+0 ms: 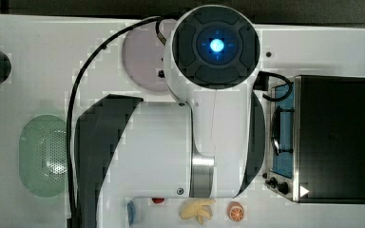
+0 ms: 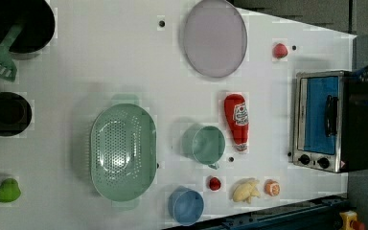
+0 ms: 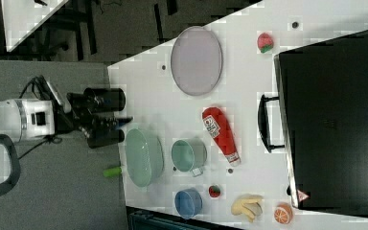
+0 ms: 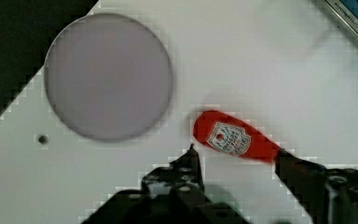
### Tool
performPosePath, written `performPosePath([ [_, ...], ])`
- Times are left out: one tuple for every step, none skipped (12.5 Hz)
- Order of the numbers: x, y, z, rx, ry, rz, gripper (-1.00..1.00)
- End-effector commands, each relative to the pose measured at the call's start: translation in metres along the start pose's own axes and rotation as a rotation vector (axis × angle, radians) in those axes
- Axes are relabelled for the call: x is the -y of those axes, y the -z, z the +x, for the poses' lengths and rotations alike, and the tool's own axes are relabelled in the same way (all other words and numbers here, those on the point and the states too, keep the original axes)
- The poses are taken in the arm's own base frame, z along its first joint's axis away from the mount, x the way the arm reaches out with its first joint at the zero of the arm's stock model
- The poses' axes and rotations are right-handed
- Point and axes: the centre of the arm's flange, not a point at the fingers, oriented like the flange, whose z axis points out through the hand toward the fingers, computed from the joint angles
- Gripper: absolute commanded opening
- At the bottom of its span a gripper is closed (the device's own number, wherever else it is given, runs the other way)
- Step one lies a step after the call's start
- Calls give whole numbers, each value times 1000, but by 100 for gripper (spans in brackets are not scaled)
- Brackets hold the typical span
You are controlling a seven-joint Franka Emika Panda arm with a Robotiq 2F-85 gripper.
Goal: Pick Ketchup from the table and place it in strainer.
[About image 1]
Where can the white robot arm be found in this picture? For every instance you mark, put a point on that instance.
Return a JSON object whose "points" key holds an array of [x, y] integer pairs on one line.
{"points": [[207, 142]]}

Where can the green oval strainer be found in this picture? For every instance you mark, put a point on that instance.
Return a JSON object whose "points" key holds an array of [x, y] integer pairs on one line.
{"points": [[43, 156]]}

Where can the grey round plate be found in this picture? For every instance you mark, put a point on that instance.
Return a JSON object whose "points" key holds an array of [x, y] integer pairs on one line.
{"points": [[142, 56]]}

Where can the small red strawberry toy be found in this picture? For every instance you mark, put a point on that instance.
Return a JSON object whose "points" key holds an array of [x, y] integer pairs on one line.
{"points": [[157, 200]]}

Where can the yellow toy banana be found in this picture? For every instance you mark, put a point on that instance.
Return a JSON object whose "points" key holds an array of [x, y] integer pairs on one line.
{"points": [[197, 208]]}

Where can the blue cup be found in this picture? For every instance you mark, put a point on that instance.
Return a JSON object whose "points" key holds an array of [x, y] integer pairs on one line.
{"points": [[131, 213]]}

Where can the orange slice toy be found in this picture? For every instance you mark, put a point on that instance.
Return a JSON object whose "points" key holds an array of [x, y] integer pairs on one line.
{"points": [[235, 211]]}

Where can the black toaster oven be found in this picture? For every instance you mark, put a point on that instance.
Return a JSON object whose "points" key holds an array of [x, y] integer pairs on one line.
{"points": [[316, 140]]}

